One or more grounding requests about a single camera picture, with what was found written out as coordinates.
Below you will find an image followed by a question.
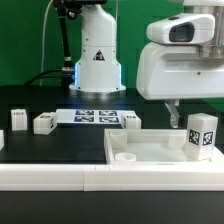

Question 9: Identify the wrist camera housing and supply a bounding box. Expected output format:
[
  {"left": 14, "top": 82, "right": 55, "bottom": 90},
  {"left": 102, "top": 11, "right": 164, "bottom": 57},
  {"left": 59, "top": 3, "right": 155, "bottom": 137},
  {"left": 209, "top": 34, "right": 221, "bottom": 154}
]
[{"left": 146, "top": 13, "right": 215, "bottom": 45}]

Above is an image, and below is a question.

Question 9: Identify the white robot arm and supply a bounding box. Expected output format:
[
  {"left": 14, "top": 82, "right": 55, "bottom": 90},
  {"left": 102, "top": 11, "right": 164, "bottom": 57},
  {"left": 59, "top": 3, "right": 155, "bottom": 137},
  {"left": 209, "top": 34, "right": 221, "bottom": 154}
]
[{"left": 70, "top": 0, "right": 224, "bottom": 128}]

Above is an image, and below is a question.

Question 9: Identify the white square tabletop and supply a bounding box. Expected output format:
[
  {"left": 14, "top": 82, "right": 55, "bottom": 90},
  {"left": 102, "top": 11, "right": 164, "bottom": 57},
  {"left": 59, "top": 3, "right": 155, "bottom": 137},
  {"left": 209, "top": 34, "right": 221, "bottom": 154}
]
[{"left": 103, "top": 128, "right": 224, "bottom": 167}]

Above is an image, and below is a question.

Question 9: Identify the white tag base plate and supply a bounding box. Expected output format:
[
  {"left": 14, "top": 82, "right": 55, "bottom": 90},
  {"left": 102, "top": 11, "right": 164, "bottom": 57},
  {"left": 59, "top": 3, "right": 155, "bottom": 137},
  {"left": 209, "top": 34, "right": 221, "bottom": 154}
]
[{"left": 56, "top": 109, "right": 135, "bottom": 124}]

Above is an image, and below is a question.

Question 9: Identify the black cable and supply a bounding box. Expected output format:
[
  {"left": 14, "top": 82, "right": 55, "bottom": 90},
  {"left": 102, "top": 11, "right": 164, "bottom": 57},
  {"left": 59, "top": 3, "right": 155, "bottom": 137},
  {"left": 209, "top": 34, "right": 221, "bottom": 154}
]
[{"left": 23, "top": 67, "right": 75, "bottom": 87}]

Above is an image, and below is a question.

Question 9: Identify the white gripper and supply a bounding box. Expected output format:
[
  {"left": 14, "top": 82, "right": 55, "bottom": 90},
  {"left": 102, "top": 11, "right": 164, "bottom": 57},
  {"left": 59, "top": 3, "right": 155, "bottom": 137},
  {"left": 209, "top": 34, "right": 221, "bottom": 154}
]
[{"left": 136, "top": 42, "right": 224, "bottom": 128}]

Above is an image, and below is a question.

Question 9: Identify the white block left edge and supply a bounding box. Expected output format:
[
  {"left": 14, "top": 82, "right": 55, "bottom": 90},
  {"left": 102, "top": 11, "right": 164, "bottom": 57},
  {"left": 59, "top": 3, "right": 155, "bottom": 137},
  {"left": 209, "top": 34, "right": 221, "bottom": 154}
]
[{"left": 0, "top": 130, "right": 4, "bottom": 151}]

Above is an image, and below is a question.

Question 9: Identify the black camera stand pole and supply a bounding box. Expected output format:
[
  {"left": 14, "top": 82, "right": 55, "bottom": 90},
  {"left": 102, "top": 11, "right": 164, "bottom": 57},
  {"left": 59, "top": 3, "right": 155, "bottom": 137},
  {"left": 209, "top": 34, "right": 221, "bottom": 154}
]
[{"left": 53, "top": 0, "right": 81, "bottom": 73}]

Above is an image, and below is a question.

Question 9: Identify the white cable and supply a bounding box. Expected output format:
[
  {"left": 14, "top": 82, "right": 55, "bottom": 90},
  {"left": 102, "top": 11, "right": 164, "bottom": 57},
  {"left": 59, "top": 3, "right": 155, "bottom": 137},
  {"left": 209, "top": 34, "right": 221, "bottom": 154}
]
[{"left": 39, "top": 0, "right": 55, "bottom": 78}]

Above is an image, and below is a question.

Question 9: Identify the white U-shaped obstacle wall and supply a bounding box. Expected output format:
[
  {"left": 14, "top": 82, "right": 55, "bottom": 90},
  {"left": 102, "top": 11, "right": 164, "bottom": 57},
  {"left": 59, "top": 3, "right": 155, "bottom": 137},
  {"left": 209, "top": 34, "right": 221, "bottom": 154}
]
[{"left": 0, "top": 149, "right": 224, "bottom": 191}]

